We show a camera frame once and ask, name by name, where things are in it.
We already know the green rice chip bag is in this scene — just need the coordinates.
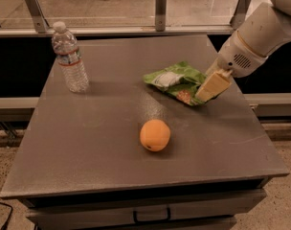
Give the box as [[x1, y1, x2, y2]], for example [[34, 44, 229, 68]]
[[143, 61, 206, 106]]

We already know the right metal rail bracket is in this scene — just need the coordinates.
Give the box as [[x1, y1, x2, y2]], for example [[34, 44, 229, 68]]
[[230, 0, 252, 30]]

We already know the clear plastic water bottle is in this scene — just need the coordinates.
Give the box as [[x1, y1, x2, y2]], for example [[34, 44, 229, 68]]
[[52, 21, 89, 93]]

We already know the metal window rail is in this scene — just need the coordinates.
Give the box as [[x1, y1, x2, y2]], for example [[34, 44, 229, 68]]
[[0, 25, 235, 38]]

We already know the metal rail bracket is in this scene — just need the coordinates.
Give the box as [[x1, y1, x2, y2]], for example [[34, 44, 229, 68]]
[[230, 0, 252, 30], [25, 0, 49, 34], [155, 0, 167, 32]]

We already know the middle metal rail bracket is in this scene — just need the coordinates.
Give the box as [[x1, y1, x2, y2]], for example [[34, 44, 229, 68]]
[[155, 0, 167, 32]]

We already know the grey cabinet drawer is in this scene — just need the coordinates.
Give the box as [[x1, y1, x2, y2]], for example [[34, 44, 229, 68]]
[[26, 189, 266, 230]]

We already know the black drawer handle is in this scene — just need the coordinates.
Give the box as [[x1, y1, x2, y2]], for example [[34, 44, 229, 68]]
[[132, 207, 171, 224]]

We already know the black floor cable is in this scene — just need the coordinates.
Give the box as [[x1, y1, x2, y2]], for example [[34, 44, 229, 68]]
[[0, 201, 14, 230]]

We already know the orange fruit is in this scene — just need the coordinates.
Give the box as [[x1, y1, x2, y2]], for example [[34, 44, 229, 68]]
[[140, 119, 171, 152]]

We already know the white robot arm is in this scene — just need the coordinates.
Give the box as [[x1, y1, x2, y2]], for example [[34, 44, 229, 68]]
[[195, 0, 291, 103]]

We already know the left metal rail bracket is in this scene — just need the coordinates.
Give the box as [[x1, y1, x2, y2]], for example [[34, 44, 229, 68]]
[[25, 0, 49, 34]]

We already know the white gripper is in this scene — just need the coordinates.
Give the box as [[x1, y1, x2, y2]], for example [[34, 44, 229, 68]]
[[195, 31, 268, 102]]

